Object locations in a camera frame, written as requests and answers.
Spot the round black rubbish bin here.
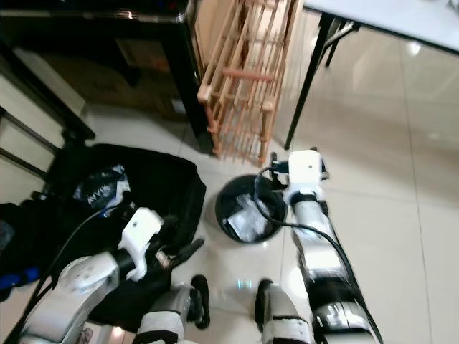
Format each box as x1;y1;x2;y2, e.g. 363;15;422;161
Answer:
214;173;288;245

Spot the black backpack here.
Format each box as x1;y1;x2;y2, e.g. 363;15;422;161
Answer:
0;202;55;303

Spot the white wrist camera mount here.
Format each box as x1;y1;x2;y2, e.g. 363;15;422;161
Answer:
283;148;328;206
118;208;164;282

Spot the robot right leg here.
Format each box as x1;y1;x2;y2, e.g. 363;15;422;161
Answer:
254;279;325;344

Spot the wooden slatted rack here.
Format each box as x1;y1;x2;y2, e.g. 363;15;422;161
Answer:
194;0;303;168

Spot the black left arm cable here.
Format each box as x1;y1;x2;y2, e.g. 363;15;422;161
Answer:
27;202;138;344

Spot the black and white packet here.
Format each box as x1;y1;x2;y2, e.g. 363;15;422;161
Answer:
72;164;132;213

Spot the white folding table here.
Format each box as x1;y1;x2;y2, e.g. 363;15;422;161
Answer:
283;0;459;151

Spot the black table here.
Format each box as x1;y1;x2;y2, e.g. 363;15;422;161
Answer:
0;0;214;156

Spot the brown cardboard box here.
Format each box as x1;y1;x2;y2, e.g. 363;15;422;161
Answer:
36;36;191;121

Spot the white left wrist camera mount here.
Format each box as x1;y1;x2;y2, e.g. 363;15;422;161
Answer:
118;208;164;282

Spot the crumpled white plastic trash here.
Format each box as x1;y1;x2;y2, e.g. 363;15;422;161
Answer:
225;196;271;242

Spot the robot leg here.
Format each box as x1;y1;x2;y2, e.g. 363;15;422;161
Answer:
254;279;325;344
135;274;213;344

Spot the white cabinet with black frame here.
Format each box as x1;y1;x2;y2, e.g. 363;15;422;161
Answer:
0;47;95;181

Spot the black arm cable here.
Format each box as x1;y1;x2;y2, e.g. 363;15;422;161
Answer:
27;202;138;344
255;165;382;320

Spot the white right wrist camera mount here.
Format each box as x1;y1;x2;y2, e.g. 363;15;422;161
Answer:
283;148;328;206

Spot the open black suitcase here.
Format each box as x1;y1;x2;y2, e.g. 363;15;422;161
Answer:
42;143;207;332

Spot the robot left leg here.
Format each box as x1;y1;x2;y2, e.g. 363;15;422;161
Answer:
135;274;213;344

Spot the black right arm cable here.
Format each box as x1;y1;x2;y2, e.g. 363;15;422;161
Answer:
255;165;382;320

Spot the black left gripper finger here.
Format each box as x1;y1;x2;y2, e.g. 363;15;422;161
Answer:
174;239;206;266

